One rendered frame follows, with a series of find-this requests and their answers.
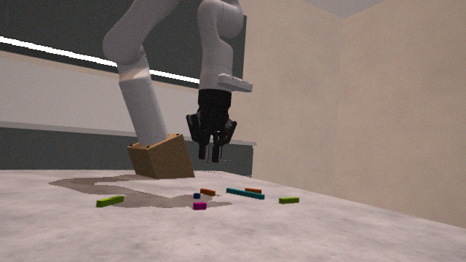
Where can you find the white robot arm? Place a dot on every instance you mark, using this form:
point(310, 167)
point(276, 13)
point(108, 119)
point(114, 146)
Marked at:
point(122, 45)

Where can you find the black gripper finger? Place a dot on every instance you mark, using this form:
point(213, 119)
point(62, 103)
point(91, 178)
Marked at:
point(203, 138)
point(222, 137)

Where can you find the lime green rod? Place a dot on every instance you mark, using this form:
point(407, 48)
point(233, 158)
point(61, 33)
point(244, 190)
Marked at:
point(109, 201)
point(288, 200)

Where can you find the turquoise rod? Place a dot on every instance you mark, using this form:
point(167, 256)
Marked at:
point(245, 193)

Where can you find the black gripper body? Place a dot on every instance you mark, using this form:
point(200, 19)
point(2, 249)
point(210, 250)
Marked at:
point(213, 101)

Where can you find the small magenta block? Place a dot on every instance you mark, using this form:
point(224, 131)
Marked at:
point(199, 206)

